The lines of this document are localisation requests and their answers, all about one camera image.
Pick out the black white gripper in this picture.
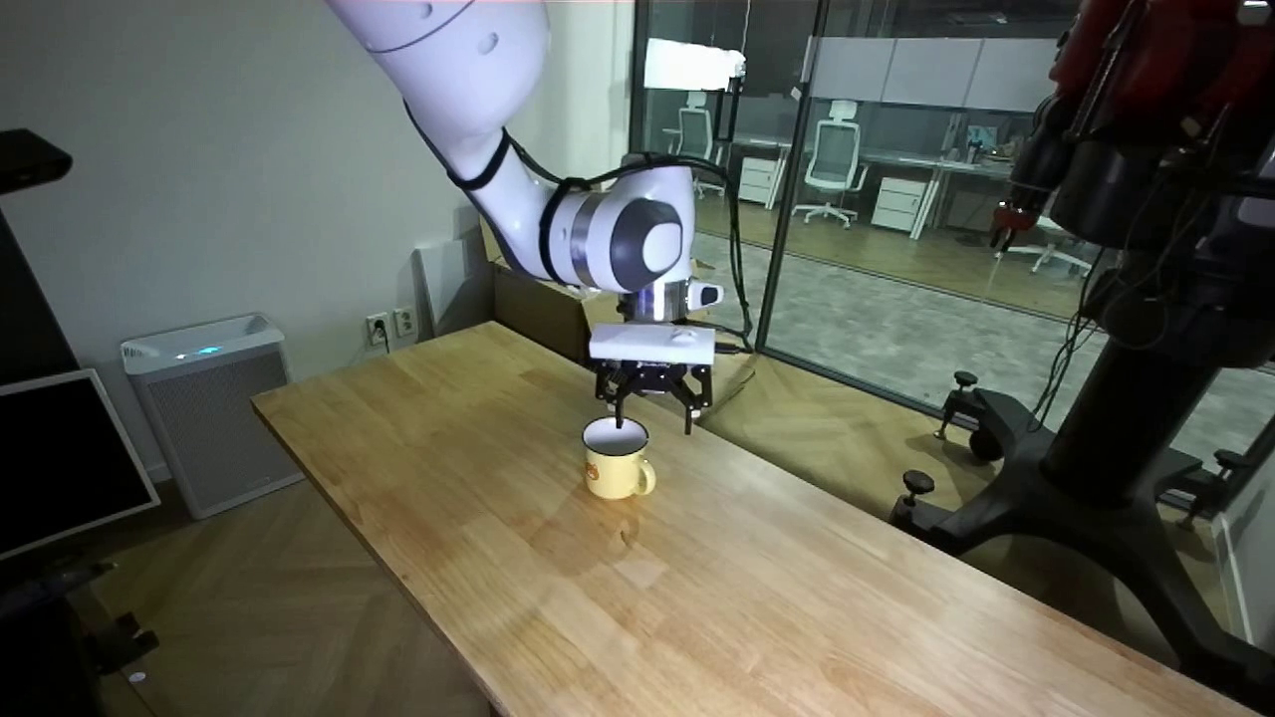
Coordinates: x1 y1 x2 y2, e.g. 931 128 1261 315
587 283 721 440

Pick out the yellow enamel mug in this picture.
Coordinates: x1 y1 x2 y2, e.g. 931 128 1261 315
576 416 660 508

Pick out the brown cardboard box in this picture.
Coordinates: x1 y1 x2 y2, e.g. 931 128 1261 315
479 226 596 366

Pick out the white flat panel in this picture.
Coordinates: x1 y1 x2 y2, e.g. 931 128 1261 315
411 233 492 338

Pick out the grey rug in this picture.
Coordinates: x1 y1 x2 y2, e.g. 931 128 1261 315
690 226 1275 465

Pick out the white office chair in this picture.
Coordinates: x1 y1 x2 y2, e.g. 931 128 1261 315
787 115 872 233
660 100 721 169

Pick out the white low cabinet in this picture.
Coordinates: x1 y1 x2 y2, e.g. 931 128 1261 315
870 172 949 245

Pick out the grey air purifier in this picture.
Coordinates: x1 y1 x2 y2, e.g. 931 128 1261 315
114 310 308 521

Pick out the black rolling stand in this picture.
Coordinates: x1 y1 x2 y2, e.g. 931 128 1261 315
889 315 1275 712

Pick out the dark red machine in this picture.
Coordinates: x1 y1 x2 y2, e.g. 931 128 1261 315
986 0 1275 372

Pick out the black monitor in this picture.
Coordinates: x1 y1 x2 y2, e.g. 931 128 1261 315
0 366 163 566

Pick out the black monitor stand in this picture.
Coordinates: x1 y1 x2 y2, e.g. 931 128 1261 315
0 554 167 717

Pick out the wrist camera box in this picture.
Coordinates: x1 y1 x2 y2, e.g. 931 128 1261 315
676 274 729 319

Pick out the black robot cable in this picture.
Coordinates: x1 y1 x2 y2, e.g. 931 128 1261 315
496 128 755 356

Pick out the black glass partition frame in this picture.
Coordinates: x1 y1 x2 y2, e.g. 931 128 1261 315
620 0 1109 416

